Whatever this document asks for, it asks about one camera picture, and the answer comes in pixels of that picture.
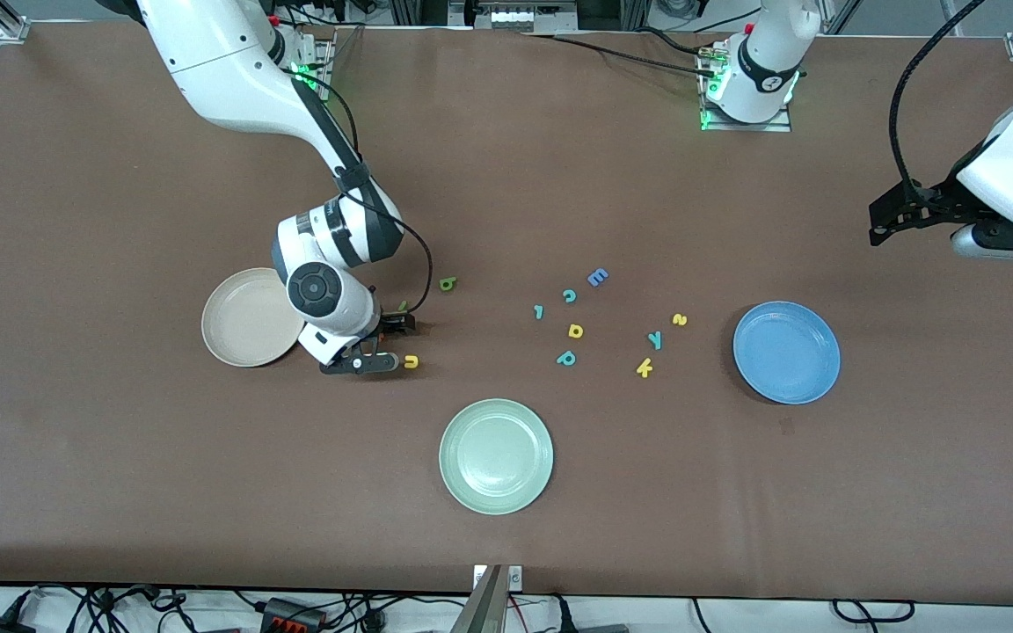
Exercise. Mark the pale green round plate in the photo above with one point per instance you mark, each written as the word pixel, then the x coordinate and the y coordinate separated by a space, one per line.
pixel 496 457

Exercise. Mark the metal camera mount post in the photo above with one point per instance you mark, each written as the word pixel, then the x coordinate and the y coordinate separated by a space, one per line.
pixel 484 607

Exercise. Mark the brown table cover mat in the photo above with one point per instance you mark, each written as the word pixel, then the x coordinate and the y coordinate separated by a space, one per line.
pixel 120 483

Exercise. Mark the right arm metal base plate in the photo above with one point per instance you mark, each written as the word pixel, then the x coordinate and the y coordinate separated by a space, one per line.
pixel 324 61

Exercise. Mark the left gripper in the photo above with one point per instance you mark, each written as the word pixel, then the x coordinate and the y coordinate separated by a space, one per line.
pixel 927 205

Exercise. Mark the grey electronics box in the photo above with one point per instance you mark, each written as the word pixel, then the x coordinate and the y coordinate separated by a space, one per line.
pixel 515 18

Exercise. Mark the black red power strip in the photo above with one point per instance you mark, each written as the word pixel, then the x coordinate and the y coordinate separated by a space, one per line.
pixel 291 613

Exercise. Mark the green foam letter b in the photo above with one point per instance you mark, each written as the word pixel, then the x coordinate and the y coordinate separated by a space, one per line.
pixel 452 281

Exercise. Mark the teal foam letter y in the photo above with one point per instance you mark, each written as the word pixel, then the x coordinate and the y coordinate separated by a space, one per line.
pixel 655 341

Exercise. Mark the teal foam letter p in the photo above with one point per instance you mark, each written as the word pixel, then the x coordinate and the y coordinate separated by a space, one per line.
pixel 562 360

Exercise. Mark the blue foam letter E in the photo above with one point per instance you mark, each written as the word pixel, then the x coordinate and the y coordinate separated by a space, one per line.
pixel 597 278

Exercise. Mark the black plug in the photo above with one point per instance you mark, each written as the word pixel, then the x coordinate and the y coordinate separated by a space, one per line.
pixel 564 620

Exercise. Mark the yellow foam letter k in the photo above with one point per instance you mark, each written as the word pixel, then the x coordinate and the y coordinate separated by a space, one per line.
pixel 644 368

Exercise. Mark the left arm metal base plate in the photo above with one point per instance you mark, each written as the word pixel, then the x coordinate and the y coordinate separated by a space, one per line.
pixel 744 126

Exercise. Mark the beige brown round plate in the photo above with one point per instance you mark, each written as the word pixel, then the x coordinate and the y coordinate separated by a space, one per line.
pixel 243 325

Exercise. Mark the aluminium frame post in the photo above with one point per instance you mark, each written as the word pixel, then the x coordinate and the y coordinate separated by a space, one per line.
pixel 637 10
pixel 405 10

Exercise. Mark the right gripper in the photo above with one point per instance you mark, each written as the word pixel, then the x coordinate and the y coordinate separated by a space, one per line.
pixel 393 322

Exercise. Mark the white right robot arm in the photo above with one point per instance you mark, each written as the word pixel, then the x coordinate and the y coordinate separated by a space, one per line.
pixel 225 79

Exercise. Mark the blue round plate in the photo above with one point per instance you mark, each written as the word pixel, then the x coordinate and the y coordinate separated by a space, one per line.
pixel 786 352

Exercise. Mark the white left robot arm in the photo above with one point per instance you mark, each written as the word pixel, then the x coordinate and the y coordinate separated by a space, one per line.
pixel 761 83

